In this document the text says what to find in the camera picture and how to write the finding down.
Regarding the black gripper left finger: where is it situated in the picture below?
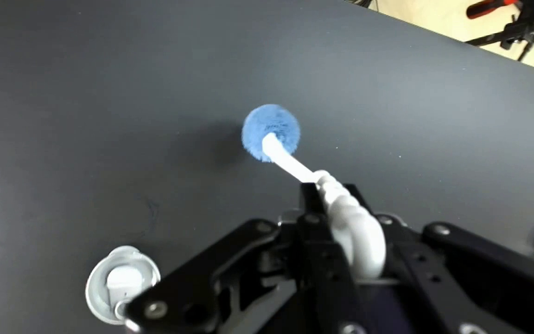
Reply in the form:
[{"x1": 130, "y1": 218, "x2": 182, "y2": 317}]
[{"x1": 124, "y1": 181, "x2": 367, "y2": 334}]

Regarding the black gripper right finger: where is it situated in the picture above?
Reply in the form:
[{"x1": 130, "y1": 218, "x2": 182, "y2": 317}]
[{"x1": 343, "y1": 183, "x2": 534, "y2": 334}]

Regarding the white rod with blue sponge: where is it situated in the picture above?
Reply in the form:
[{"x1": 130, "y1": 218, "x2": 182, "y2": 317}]
[{"x1": 241, "y1": 101, "x2": 388, "y2": 283}]

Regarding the black floor tripod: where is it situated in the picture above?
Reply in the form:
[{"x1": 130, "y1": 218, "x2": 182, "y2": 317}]
[{"x1": 464, "y1": 0, "x2": 534, "y2": 62}]

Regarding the red handled clamp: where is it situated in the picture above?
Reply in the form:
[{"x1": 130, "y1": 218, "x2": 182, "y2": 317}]
[{"x1": 466, "y1": 0, "x2": 521, "y2": 20}]

